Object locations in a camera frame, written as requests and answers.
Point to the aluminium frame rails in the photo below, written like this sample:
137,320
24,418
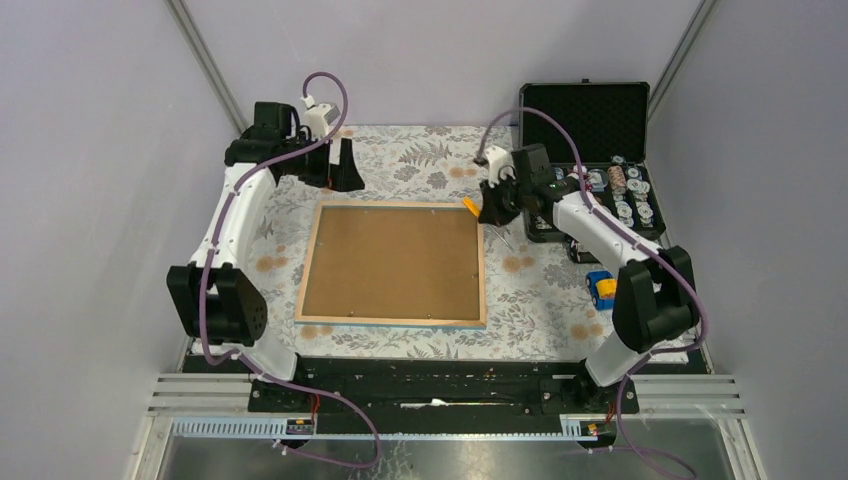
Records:
659,396

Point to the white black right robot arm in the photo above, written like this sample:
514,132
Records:
655,299

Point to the floral tablecloth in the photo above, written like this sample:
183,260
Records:
537,303

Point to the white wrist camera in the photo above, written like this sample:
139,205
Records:
319,117
499,164

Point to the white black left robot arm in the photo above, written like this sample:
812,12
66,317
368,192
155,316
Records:
216,302

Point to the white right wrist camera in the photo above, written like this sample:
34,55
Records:
499,164

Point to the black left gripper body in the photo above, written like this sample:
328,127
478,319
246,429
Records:
312,167

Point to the yellow handled screwdriver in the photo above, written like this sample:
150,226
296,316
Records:
475,210

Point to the blue yellow toy car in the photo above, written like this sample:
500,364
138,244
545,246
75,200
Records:
602,286

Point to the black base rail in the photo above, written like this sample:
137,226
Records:
451,419

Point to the black poker chip case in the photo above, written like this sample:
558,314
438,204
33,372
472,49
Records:
608,123

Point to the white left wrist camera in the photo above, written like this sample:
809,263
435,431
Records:
319,117

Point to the brown poker chip stack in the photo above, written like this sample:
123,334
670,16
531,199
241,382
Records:
617,180

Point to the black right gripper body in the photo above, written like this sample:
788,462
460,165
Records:
505,200

